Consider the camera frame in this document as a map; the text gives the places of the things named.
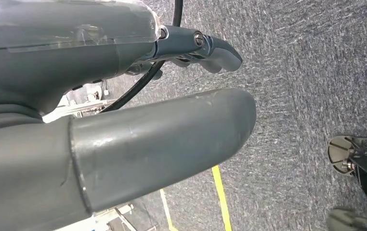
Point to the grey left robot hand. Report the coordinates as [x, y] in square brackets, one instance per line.
[59, 38]

